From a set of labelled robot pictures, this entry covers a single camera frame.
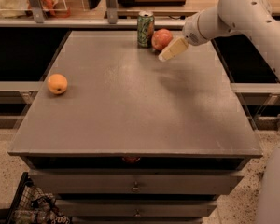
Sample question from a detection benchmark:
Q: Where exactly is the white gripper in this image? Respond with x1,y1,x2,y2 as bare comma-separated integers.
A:
158,12,208,62

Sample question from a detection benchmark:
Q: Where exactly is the red apple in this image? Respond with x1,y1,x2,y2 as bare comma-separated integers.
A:
151,29,173,51

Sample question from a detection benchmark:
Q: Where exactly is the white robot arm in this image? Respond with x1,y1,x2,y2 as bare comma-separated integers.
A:
159,0,280,224

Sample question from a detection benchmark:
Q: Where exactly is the green soda can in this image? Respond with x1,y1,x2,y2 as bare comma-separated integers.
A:
137,11,155,48

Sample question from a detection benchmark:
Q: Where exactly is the grey drawer cabinet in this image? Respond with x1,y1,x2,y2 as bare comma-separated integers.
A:
9,31,262,224

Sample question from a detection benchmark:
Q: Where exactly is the orange fruit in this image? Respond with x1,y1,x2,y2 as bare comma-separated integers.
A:
47,74,68,95

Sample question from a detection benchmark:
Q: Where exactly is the black wire basket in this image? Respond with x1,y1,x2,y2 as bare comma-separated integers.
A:
0,172,73,224

